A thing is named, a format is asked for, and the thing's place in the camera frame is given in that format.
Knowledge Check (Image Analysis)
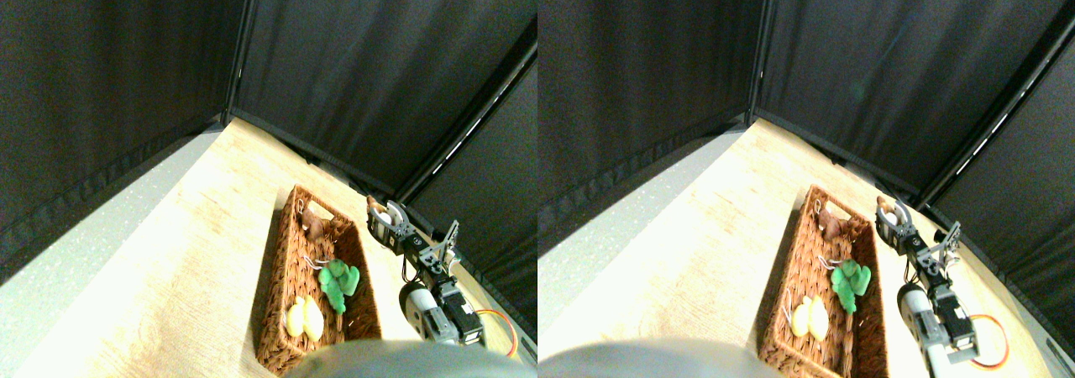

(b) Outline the yellow toy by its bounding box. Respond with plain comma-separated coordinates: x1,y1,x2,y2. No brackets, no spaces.
791,296,831,343
286,296,325,342

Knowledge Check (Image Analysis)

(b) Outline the orange wire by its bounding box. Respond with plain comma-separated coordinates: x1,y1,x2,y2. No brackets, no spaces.
966,312,1009,370
477,308,521,360

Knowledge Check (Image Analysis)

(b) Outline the brown wicker basket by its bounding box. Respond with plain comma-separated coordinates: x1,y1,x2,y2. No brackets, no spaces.
758,184,891,378
254,184,384,375

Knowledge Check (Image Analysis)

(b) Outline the black curtain stand pole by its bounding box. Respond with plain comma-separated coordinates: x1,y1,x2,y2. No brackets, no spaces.
220,0,260,127
914,35,1075,209
393,42,538,202
744,0,775,127

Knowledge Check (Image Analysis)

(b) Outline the brown monkey toy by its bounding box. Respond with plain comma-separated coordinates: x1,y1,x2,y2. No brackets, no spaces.
875,195,904,228
366,195,396,228
302,203,333,240
816,206,845,240

